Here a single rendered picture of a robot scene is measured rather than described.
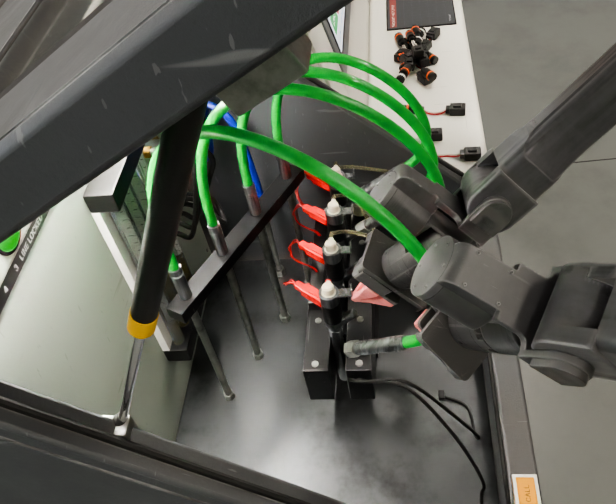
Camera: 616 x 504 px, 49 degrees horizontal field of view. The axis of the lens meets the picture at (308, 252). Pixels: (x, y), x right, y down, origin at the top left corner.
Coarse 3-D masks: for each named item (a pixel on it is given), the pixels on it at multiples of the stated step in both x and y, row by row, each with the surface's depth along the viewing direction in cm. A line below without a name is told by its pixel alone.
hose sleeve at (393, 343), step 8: (392, 336) 79; (400, 336) 78; (360, 344) 82; (368, 344) 81; (376, 344) 80; (384, 344) 79; (392, 344) 78; (400, 344) 77; (360, 352) 82; (368, 352) 81; (376, 352) 80; (384, 352) 80
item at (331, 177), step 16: (208, 128) 66; (224, 128) 65; (256, 144) 64; (272, 144) 63; (288, 160) 63; (304, 160) 63; (320, 176) 63; (336, 176) 63; (352, 192) 63; (368, 208) 63; (384, 208) 63; (384, 224) 64; (400, 224) 64; (400, 240) 64; (416, 240) 64; (416, 256) 65; (176, 272) 90
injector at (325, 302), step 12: (336, 288) 92; (324, 300) 91; (336, 300) 91; (324, 312) 93; (336, 312) 93; (348, 312) 95; (336, 324) 95; (336, 336) 98; (336, 348) 100; (336, 360) 103
